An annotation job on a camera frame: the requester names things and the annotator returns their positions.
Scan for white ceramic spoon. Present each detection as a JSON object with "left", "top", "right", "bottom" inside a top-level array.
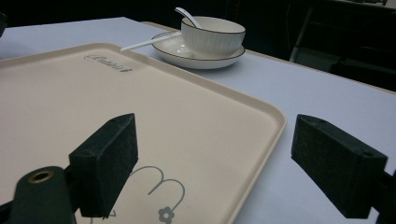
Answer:
[{"left": 174, "top": 7, "right": 204, "bottom": 30}]

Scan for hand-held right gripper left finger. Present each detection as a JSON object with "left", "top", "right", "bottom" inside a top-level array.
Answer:
[{"left": 68, "top": 112, "right": 139, "bottom": 218}]

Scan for beige plastic tray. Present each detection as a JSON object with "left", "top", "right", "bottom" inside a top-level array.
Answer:
[{"left": 0, "top": 42, "right": 288, "bottom": 224}]

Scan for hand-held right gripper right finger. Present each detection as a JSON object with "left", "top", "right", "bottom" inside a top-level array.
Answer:
[{"left": 290, "top": 113, "right": 389, "bottom": 219}]

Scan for white chopstick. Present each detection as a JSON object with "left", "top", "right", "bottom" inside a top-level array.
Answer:
[{"left": 120, "top": 31, "right": 183, "bottom": 52}]

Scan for white plate with dark rim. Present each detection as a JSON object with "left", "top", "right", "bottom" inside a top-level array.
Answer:
[{"left": 151, "top": 31, "right": 247, "bottom": 70}]

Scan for black folding chair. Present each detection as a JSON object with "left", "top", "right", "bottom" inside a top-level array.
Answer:
[{"left": 286, "top": 1, "right": 396, "bottom": 91}]

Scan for white ribbed bowl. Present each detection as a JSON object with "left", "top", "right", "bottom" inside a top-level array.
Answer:
[{"left": 180, "top": 16, "right": 247, "bottom": 59}]

